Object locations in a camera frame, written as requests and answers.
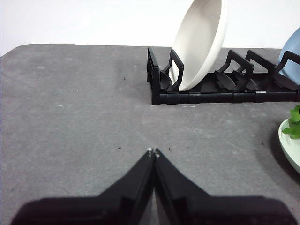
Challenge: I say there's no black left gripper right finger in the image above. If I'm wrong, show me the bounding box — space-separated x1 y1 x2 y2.
154 149 297 225

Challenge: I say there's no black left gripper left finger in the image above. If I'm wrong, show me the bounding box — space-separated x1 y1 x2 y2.
10 147 155 225

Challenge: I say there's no green plate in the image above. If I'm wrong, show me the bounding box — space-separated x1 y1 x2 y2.
278 118 300 170

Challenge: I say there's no orange carrot with green leaves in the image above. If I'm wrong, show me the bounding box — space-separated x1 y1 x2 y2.
282 105 300 141

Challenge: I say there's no black plate rack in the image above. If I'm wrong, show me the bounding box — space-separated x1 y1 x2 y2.
147 46 300 105

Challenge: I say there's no white plate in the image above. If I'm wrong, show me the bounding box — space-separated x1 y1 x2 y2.
172 0 228 92

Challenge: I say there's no blue plate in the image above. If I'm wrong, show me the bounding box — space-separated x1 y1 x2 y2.
277 27 300 78

